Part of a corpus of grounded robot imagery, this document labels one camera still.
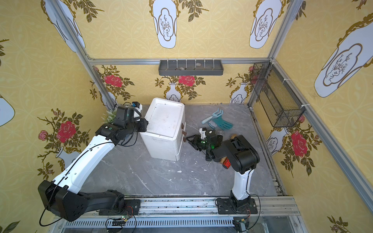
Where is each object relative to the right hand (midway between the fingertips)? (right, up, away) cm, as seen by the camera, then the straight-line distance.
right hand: (183, 141), depth 93 cm
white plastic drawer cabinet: (-9, +6, -20) cm, 23 cm away
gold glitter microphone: (+33, +3, +6) cm, 34 cm away
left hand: (-19, +12, -14) cm, 27 cm away
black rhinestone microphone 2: (+24, +5, +5) cm, 25 cm away
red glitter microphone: (+26, -12, -5) cm, 29 cm away
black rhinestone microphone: (+15, -9, -4) cm, 18 cm away
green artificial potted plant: (-43, +16, -7) cm, 47 cm away
